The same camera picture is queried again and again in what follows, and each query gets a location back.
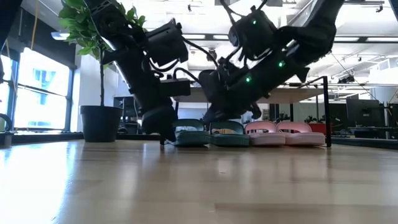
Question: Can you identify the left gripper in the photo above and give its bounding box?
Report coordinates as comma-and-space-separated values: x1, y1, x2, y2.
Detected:
117, 48, 191, 144

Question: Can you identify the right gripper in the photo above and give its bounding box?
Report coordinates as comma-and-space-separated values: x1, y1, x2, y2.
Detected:
198, 67, 274, 124

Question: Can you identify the green slide sandal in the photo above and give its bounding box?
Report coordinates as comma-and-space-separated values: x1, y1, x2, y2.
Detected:
208, 120, 251, 147
172, 118, 211, 147

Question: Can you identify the pink slide sandal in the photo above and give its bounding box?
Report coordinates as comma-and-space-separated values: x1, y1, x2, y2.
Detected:
244, 120, 286, 147
276, 121, 326, 147

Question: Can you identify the black plant pot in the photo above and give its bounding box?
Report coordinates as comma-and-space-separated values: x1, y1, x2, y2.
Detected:
79, 105, 124, 143

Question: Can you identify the red box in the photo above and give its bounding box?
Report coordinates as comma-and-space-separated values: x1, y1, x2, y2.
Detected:
306, 123, 333, 136

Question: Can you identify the black ceiling fixture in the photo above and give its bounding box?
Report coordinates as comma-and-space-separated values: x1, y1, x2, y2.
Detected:
337, 74, 356, 85

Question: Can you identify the black monitor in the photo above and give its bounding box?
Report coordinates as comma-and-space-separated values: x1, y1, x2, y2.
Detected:
346, 98, 386, 128

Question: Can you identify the green leafy plant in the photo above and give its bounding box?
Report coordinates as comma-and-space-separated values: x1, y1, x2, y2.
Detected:
58, 0, 147, 108

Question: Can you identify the blue mat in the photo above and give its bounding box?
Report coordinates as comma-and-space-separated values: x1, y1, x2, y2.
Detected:
329, 136, 398, 151

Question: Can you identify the white ceiling lamp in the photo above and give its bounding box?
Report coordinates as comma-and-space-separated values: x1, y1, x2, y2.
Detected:
50, 30, 71, 41

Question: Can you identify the dark office desk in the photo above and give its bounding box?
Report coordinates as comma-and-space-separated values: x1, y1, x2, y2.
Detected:
347, 126, 398, 140

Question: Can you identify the black round object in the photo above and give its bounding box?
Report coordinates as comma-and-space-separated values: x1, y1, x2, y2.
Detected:
0, 113, 16, 149

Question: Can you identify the black frame wooden shelf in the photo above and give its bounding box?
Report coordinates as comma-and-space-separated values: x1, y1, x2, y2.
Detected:
158, 75, 332, 149

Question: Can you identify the left camera black cable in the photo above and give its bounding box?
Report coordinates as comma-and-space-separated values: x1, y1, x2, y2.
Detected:
181, 36, 220, 68

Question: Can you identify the camera black cable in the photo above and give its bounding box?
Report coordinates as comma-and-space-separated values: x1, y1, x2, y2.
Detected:
181, 36, 220, 68
219, 0, 269, 18

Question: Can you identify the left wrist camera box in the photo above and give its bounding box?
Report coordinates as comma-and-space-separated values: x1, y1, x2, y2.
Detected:
145, 17, 190, 68

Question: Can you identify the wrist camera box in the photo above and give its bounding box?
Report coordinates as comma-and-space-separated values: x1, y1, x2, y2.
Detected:
228, 5, 278, 62
145, 17, 190, 68

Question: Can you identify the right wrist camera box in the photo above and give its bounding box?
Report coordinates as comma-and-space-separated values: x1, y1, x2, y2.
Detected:
228, 5, 278, 62

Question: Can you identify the right camera black cable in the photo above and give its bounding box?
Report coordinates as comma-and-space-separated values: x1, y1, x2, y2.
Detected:
219, 0, 269, 18

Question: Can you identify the yellow hanging cable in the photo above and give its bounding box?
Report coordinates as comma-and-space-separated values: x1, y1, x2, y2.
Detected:
30, 0, 40, 51

